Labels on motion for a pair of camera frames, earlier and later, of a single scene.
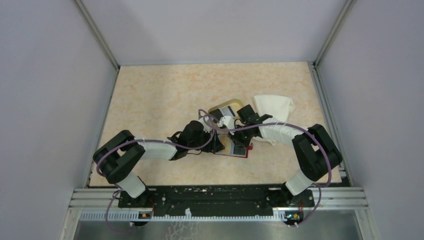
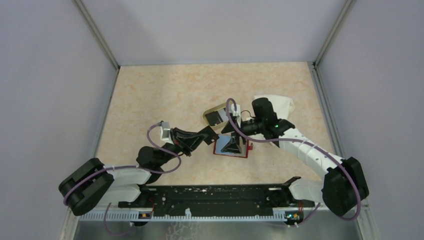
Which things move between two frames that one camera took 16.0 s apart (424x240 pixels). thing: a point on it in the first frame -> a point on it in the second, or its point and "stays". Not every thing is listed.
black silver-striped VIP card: [221, 112] stays
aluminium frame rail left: [100, 39] stays
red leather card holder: [229, 149] stays
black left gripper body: [212, 147] -> [185, 145]
